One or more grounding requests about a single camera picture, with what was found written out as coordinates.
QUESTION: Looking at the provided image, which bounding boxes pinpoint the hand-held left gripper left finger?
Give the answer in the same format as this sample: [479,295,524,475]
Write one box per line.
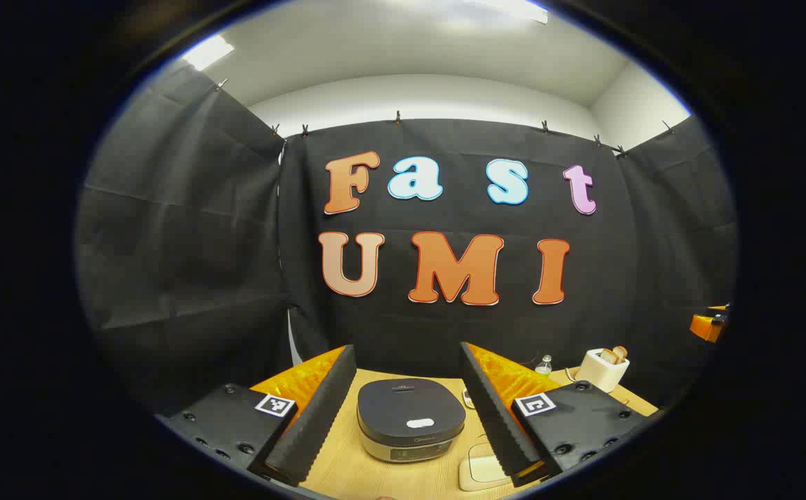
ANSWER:
[156,345,357,487]

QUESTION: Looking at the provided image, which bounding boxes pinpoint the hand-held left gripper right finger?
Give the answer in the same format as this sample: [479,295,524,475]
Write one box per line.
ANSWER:
[460,342,661,487]

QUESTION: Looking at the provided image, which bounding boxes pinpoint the black and silver rice cooker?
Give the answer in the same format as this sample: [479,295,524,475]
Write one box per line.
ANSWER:
[356,378,466,464]

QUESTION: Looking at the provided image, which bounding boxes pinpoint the white toaster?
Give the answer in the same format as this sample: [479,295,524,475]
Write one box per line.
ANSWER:
[575,347,630,393]

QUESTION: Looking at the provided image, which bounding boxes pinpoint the black backdrop cloth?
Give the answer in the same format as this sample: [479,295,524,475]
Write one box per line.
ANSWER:
[75,61,739,417]

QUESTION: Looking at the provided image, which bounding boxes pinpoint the ceiling light panel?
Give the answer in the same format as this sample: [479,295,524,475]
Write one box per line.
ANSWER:
[466,0,550,25]
[181,33,236,72]

